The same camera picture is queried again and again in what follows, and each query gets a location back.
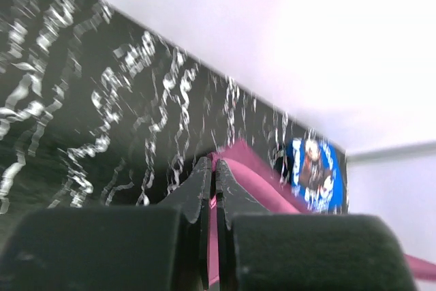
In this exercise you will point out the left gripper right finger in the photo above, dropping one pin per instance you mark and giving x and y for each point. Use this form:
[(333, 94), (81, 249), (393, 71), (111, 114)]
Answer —
[(232, 199)]

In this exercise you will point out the magenta cloth napkin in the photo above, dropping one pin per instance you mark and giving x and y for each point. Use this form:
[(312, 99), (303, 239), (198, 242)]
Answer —
[(255, 176)]

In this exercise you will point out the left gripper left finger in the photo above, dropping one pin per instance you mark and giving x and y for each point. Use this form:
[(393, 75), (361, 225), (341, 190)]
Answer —
[(192, 198)]

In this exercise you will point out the blue printed cloth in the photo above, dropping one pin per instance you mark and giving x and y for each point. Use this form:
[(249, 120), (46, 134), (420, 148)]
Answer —
[(311, 168)]

